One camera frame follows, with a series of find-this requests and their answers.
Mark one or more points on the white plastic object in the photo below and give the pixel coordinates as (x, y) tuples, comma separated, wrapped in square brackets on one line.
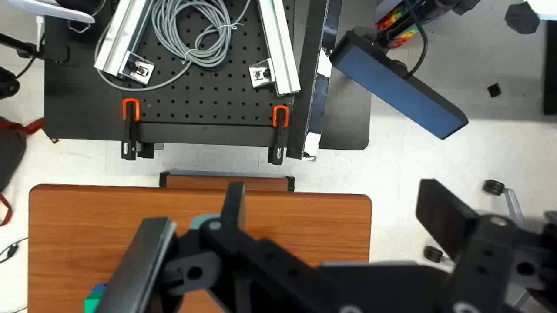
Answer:
[(46, 10)]

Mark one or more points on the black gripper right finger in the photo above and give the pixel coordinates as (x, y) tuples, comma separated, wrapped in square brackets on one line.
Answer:
[(447, 218)]

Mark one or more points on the small black square piece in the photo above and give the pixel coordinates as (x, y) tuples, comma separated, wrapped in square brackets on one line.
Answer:
[(494, 91)]

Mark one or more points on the blue arch block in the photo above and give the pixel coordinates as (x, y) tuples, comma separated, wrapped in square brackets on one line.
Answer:
[(102, 288)]

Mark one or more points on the blue padded flat bar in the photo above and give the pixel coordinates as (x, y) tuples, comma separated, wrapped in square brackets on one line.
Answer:
[(401, 88)]

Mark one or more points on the aluminium profile rail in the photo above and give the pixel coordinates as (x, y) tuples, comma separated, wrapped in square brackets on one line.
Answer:
[(280, 46), (119, 36)]

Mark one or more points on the green arch block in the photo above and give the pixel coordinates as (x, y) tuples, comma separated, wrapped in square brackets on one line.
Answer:
[(90, 305)]

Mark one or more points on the black octagonal disc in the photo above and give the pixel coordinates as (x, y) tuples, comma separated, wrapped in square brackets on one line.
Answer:
[(521, 18)]

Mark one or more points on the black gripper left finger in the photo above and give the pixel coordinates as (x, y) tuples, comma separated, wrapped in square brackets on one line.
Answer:
[(140, 262)]

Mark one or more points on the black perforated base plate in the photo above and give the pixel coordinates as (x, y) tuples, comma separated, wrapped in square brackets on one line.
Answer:
[(220, 105)]

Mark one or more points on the black bar white end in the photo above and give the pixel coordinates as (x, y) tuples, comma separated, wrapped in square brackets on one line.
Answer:
[(307, 71)]

